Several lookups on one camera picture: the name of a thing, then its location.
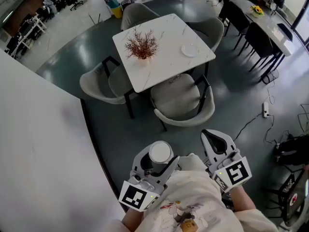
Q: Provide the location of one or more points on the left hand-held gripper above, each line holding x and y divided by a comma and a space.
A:
142, 192

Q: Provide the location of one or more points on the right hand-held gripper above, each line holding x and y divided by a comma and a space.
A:
235, 173

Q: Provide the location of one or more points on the white cup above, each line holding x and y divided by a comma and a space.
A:
160, 152

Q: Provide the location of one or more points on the white saucer plate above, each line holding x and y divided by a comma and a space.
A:
190, 50

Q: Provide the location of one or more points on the person's right forearm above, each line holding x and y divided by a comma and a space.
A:
240, 197

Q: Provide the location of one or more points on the person's left forearm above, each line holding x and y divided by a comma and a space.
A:
131, 220

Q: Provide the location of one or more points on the person's cream printed sweatshirt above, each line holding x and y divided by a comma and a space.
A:
193, 197

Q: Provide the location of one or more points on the white power strip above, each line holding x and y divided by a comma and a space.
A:
265, 109

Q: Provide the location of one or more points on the grey upholstered armchair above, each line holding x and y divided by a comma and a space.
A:
178, 98
137, 13
213, 30
96, 86

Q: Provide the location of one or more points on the white marble square table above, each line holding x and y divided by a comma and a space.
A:
169, 64

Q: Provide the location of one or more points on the black dining chair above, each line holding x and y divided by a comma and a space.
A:
237, 18
259, 42
285, 31

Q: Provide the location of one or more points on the reddish brown potted plant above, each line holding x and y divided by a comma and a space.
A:
142, 45

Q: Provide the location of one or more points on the long grey table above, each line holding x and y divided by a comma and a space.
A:
268, 24

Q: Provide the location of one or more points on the yellow sunflower arrangement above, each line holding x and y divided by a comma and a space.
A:
256, 10

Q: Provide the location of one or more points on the yellow bin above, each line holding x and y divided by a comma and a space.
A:
117, 11

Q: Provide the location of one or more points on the dark trash can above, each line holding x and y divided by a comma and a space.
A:
125, 4

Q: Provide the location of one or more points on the blue bin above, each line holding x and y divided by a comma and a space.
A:
113, 2

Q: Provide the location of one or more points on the black office chair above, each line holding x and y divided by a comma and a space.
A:
76, 1

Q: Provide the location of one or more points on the white office desk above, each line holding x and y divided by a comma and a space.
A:
26, 33

